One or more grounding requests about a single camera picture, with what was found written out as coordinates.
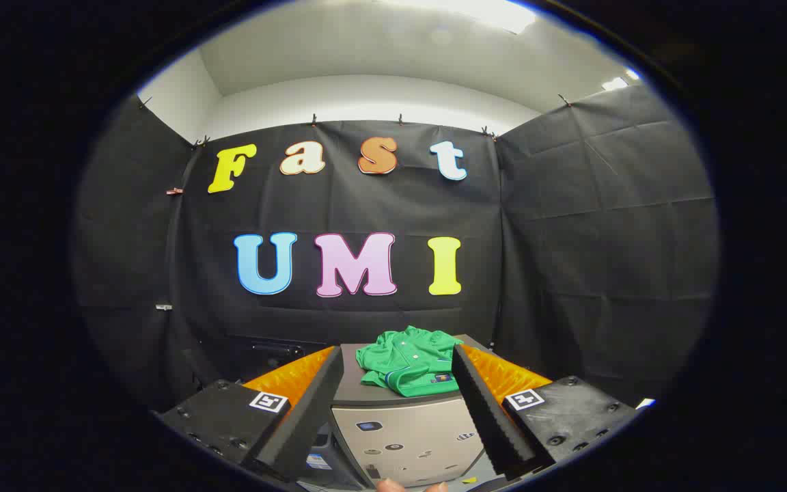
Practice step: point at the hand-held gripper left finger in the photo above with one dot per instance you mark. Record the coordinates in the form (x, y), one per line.
(311, 410)

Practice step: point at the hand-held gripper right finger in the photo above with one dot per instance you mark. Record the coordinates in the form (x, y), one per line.
(482, 410)

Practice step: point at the green polo shirt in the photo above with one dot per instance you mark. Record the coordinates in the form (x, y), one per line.
(410, 362)

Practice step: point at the grey cabinet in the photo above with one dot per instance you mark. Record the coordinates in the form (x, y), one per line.
(407, 430)

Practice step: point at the black backdrop cloth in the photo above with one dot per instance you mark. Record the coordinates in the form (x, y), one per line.
(571, 239)

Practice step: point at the ceiling light panel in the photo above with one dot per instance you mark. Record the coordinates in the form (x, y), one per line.
(615, 83)

